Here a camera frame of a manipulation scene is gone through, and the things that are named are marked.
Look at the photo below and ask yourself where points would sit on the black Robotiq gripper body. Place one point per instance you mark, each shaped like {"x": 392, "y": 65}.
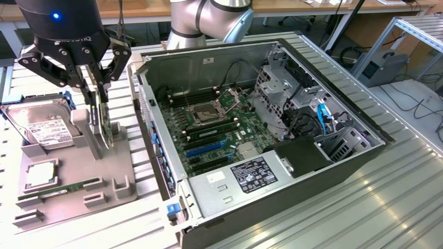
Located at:
{"x": 66, "y": 26}

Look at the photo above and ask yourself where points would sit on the graphics card with metal bracket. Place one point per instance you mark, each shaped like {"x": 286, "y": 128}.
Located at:
{"x": 102, "y": 122}

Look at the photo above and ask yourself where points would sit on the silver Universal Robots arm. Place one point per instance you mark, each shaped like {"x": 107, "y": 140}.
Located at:
{"x": 194, "y": 15}

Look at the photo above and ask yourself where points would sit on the blue plastic disk carrier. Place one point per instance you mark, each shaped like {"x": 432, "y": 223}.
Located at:
{"x": 13, "y": 99}

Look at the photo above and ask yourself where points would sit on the wooden office desk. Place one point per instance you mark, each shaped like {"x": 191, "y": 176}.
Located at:
{"x": 146, "y": 11}
{"x": 381, "y": 9}

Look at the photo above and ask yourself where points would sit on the silver hard disk drive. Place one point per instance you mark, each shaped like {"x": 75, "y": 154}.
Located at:
{"x": 38, "y": 122}

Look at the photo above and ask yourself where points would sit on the thin metal locking lever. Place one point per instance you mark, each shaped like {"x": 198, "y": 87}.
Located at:
{"x": 187, "y": 99}

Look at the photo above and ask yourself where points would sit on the CPU socket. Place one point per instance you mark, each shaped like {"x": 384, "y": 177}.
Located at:
{"x": 206, "y": 114}

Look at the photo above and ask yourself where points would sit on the metal socket cover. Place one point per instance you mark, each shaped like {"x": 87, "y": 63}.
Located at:
{"x": 230, "y": 99}

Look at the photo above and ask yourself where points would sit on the labelled green RAM stick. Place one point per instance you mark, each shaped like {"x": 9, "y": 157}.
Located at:
{"x": 213, "y": 132}

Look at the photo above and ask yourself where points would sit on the blue expansion slot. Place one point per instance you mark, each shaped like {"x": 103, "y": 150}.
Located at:
{"x": 205, "y": 150}

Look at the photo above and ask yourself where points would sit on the silver CPU chip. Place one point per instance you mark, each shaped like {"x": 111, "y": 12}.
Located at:
{"x": 42, "y": 174}

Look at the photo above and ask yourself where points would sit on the green Dell motherboard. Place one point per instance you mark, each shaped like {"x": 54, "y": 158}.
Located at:
{"x": 249, "y": 124}

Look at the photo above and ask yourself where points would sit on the grey metal drive cage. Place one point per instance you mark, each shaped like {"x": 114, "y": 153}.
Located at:
{"x": 274, "y": 85}

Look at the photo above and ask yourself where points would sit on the grey plastic parts rack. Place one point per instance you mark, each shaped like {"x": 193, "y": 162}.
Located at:
{"x": 79, "y": 181}

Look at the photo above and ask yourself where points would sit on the silver finned chipset heatsink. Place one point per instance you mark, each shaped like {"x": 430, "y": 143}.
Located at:
{"x": 247, "y": 151}

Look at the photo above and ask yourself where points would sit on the black office chair base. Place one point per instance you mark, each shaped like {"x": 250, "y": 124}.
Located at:
{"x": 301, "y": 19}

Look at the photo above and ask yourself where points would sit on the grey power supply unit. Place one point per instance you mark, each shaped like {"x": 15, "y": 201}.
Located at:
{"x": 222, "y": 192}

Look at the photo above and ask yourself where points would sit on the blue case latch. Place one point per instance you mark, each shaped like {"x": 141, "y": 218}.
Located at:
{"x": 173, "y": 209}

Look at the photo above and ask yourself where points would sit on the black plastic shroud box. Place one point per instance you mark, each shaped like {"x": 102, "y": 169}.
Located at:
{"x": 301, "y": 155}

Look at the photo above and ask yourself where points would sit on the grey perforated disk bay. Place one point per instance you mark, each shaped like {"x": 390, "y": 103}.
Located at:
{"x": 346, "y": 145}

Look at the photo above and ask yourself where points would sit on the open black PC case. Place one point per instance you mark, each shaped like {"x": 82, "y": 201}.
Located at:
{"x": 346, "y": 186}

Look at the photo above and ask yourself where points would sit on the aluminium shelf frame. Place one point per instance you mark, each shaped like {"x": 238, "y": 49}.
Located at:
{"x": 418, "y": 28}

